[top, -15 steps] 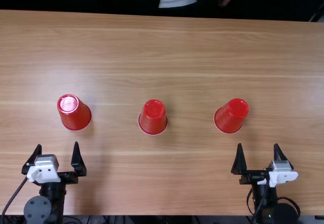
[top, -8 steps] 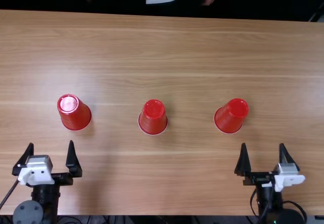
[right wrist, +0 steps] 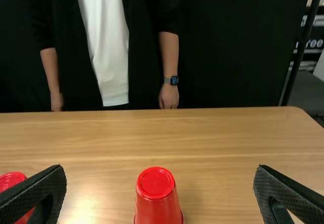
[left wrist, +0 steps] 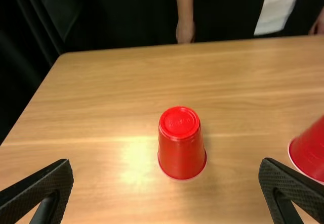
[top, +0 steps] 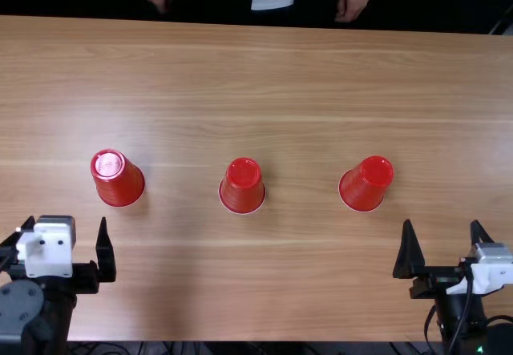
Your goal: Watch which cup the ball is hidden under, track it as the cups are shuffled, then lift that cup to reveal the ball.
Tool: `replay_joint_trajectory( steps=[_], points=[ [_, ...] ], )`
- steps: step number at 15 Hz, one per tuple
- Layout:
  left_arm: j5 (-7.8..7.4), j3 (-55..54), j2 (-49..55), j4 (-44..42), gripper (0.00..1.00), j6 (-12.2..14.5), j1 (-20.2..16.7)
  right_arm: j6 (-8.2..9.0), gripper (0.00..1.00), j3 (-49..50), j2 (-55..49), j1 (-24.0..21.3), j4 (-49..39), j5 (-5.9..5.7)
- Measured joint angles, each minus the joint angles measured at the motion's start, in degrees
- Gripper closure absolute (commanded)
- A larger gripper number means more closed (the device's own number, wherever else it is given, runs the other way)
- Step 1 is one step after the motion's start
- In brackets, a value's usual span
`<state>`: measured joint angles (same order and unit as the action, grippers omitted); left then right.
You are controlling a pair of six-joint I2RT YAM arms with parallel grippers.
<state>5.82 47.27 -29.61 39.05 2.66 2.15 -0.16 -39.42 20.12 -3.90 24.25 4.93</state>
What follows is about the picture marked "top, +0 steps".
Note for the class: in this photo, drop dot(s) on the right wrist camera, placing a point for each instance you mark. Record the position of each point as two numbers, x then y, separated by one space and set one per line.
489 275

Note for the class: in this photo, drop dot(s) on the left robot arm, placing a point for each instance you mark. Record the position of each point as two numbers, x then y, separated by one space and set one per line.
20 303

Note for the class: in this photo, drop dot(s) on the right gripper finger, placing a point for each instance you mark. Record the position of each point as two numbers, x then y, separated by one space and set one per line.
479 235
409 259

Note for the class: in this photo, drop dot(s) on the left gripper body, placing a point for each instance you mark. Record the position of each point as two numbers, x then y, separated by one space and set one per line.
86 277

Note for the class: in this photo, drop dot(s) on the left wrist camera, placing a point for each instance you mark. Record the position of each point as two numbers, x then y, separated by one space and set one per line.
44 255

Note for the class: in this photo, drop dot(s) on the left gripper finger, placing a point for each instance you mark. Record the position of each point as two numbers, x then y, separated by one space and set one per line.
106 259
24 227

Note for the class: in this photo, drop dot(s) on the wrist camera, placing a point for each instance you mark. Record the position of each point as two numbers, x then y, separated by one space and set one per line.
489 275
44 255

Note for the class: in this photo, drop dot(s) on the red cup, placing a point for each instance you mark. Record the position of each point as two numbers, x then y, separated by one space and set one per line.
241 186
118 182
366 184

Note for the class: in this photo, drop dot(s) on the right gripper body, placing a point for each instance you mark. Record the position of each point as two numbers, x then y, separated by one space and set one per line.
437 279

